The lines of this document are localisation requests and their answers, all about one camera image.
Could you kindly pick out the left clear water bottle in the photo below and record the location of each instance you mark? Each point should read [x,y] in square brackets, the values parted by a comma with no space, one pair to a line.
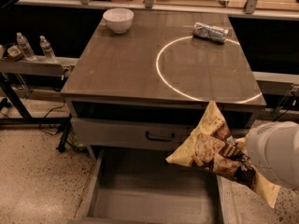
[25,47]

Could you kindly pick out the silver foil snack bag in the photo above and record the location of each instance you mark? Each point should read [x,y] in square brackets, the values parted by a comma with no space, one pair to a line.
[210,32]

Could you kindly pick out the small bowl on side shelf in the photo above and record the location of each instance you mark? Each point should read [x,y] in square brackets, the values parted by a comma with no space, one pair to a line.
[12,53]

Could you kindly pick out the grey metal drawer cabinet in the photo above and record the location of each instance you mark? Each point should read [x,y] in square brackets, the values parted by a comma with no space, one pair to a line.
[157,72]

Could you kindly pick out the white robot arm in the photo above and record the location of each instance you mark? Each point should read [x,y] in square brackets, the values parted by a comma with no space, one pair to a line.
[274,150]

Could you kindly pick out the white ceramic bowl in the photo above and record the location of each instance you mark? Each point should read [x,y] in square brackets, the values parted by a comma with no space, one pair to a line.
[118,20]

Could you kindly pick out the brown sea salt chip bag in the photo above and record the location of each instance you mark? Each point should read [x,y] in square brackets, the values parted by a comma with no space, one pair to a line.
[212,148]

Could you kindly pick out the open middle drawer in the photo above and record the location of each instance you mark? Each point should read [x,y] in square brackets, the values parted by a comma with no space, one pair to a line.
[137,186]

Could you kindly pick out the clear water bottle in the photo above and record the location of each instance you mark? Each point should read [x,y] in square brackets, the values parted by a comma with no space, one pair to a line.
[25,47]
[47,49]

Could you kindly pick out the grey side shelf bench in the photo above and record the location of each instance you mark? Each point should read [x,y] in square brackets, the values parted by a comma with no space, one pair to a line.
[38,67]

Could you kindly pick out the closed top drawer with handle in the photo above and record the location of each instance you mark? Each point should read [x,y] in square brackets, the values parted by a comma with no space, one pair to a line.
[96,133]

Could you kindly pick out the right clear water bottle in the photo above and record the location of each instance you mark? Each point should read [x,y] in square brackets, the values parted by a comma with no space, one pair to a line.
[47,49]

